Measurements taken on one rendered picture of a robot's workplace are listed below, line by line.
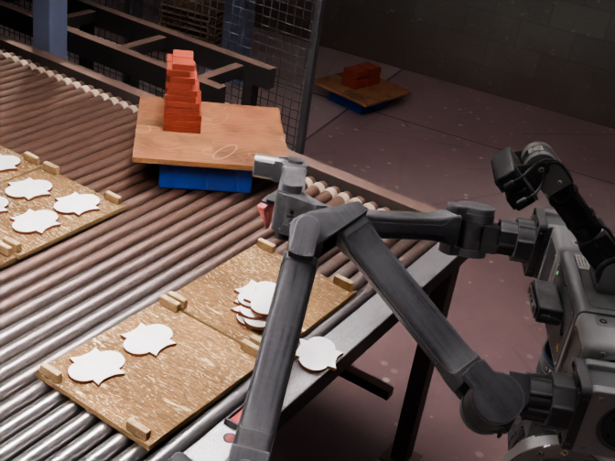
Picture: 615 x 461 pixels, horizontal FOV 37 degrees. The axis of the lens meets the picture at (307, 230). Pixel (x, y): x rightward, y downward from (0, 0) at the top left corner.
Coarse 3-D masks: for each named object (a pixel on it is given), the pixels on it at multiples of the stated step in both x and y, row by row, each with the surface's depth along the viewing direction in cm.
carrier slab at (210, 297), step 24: (240, 264) 257; (264, 264) 258; (192, 288) 243; (216, 288) 245; (312, 288) 251; (336, 288) 253; (192, 312) 234; (216, 312) 235; (312, 312) 241; (240, 336) 228
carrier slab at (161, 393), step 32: (128, 320) 227; (160, 320) 229; (192, 320) 231; (160, 352) 218; (192, 352) 220; (224, 352) 221; (64, 384) 204; (128, 384) 206; (160, 384) 208; (192, 384) 209; (224, 384) 211; (96, 416) 198; (128, 416) 197; (160, 416) 199; (192, 416) 201
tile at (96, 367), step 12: (96, 348) 214; (72, 360) 210; (84, 360) 210; (96, 360) 211; (108, 360) 211; (120, 360) 212; (72, 372) 206; (84, 372) 206; (96, 372) 207; (108, 372) 208; (120, 372) 208; (96, 384) 204
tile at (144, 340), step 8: (136, 328) 223; (144, 328) 224; (152, 328) 224; (160, 328) 224; (168, 328) 225; (120, 336) 221; (128, 336) 220; (136, 336) 221; (144, 336) 221; (152, 336) 221; (160, 336) 222; (168, 336) 222; (128, 344) 217; (136, 344) 218; (144, 344) 218; (152, 344) 219; (160, 344) 219; (168, 344) 220; (176, 344) 221; (128, 352) 215; (136, 352) 215; (144, 352) 216; (152, 352) 216
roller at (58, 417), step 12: (372, 204) 303; (60, 408) 199; (72, 408) 200; (48, 420) 195; (60, 420) 197; (24, 432) 191; (36, 432) 192; (48, 432) 195; (12, 444) 188; (24, 444) 190; (0, 456) 185; (12, 456) 187
